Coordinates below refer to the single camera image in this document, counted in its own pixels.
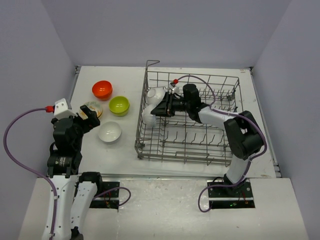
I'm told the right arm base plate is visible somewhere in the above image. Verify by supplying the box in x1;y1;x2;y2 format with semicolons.
207;180;256;210

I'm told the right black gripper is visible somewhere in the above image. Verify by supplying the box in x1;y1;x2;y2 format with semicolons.
151;92;191;118

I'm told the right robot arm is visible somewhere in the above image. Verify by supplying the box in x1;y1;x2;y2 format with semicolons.
143;83;268;197

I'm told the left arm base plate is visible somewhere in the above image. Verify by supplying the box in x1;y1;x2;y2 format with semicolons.
89;181;120;210

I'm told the orange bowl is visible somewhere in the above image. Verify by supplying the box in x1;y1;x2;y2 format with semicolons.
91;80;113;98
95;88;113;101

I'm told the white bowl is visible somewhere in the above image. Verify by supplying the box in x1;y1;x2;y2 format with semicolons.
146;87;166;105
97;121;122;144
142;104;157;128

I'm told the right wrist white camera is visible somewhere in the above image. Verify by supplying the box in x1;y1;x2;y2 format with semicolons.
168;82;180;94

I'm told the lime green bowl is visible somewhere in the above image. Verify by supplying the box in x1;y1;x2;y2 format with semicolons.
109;96;130;112
110;107;130;117

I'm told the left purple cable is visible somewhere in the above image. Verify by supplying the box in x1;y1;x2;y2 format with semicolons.
2;105;132;236

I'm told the floral patterned bowl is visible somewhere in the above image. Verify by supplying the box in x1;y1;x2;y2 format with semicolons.
84;101;103;118

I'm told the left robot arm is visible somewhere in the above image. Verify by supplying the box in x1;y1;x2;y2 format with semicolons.
41;103;104;240

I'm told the grey wire dish rack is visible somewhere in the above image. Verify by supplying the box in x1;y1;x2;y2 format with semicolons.
134;60;243;167

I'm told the white bowl front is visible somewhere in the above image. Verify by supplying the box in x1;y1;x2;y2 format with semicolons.
97;121;122;144

